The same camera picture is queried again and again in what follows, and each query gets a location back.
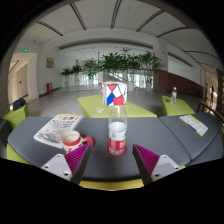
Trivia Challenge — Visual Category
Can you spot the framed wall picture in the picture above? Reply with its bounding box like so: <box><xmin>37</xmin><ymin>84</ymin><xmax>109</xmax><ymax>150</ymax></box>
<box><xmin>46</xmin><ymin>57</ymin><xmax>55</xmax><ymax>69</ymax></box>

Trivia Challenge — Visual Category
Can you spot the small green table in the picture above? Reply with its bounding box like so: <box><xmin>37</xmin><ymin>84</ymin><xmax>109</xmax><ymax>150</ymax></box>
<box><xmin>161</xmin><ymin>95</ymin><xmax>196</xmax><ymax>117</ymax></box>

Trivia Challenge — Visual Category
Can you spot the group of potted plants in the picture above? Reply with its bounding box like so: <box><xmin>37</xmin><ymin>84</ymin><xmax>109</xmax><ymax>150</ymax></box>
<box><xmin>60</xmin><ymin>47</ymin><xmax>164</xmax><ymax>92</ymax></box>

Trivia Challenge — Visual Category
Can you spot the yellow and white leaflet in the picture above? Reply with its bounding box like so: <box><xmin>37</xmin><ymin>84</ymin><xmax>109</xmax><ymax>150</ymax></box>
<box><xmin>178</xmin><ymin>114</ymin><xmax>209</xmax><ymax>137</ymax></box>

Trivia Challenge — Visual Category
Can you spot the long green table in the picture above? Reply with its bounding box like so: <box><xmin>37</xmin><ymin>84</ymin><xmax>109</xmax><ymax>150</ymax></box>
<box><xmin>77</xmin><ymin>94</ymin><xmax>158</xmax><ymax>119</ymax></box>

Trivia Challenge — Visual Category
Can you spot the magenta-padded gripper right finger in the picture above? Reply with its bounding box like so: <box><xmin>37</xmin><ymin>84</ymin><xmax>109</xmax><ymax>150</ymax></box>
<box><xmin>132</xmin><ymin>143</ymin><xmax>184</xmax><ymax>186</ymax></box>

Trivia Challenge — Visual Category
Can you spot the small black chair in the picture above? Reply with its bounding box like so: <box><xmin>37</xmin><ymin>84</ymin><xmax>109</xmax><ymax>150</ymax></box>
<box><xmin>12</xmin><ymin>97</ymin><xmax>27</xmax><ymax>112</ymax></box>

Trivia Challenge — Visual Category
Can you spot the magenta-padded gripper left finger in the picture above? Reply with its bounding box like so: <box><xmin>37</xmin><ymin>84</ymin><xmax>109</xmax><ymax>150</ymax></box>
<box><xmin>40</xmin><ymin>143</ymin><xmax>93</xmax><ymax>185</ymax></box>

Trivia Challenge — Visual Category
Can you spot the red fire cabinet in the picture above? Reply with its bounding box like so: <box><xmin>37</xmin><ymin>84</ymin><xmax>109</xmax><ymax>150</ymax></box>
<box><xmin>45</xmin><ymin>82</ymin><xmax>54</xmax><ymax>95</ymax></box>

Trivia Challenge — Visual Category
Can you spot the small clear water bottle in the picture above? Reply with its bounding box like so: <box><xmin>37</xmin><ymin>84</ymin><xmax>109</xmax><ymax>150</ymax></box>
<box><xmin>170</xmin><ymin>86</ymin><xmax>178</xmax><ymax>106</ymax></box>

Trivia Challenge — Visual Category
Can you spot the clear red-capped water bottle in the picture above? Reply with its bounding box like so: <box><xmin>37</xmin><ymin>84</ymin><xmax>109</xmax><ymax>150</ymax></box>
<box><xmin>107</xmin><ymin>96</ymin><xmax>129</xmax><ymax>157</ymax></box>

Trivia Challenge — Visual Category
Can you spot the person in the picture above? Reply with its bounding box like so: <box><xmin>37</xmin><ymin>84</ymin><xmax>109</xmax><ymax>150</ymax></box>
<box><xmin>209</xmin><ymin>85</ymin><xmax>216</xmax><ymax>105</ymax></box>

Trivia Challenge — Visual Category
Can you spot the red and white mug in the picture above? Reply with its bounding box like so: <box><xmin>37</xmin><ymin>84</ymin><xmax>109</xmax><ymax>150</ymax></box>
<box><xmin>61</xmin><ymin>130</ymin><xmax>95</xmax><ymax>155</ymax></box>

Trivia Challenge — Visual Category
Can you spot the white red blue cube box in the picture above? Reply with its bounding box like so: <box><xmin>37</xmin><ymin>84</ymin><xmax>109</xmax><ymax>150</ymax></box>
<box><xmin>100</xmin><ymin>80</ymin><xmax>129</xmax><ymax>107</ymax></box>

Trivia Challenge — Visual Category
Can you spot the green upholstered seat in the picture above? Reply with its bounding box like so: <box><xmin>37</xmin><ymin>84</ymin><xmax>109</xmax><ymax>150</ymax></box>
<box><xmin>1</xmin><ymin>104</ymin><xmax>30</xmax><ymax>131</ymax></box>

